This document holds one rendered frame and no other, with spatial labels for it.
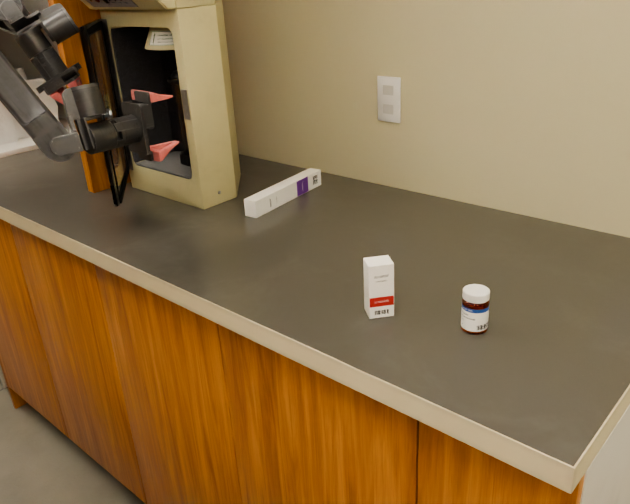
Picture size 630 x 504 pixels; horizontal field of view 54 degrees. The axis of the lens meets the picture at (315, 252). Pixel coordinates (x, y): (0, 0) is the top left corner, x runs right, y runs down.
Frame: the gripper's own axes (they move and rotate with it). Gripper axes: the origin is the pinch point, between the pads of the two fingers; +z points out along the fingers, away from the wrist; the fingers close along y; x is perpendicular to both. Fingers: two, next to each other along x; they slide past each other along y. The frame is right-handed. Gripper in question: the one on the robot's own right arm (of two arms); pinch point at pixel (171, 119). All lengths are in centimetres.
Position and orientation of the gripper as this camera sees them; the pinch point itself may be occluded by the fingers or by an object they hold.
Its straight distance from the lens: 137.8
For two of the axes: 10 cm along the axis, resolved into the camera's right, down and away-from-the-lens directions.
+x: -7.5, -2.5, 6.2
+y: -0.4, -9.1, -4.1
